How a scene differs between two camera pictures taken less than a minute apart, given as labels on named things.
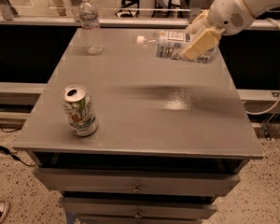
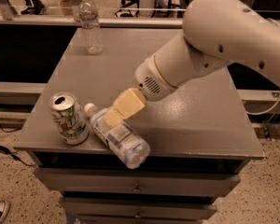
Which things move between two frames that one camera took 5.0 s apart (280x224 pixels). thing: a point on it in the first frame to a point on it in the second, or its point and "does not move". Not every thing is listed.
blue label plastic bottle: x=170 y=44 to x=125 y=142
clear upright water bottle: x=89 y=16 does not move
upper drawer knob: x=136 y=189 does not move
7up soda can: x=80 y=110 to x=73 y=127
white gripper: x=231 y=13 to x=148 y=76
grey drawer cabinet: x=172 y=136 does not move
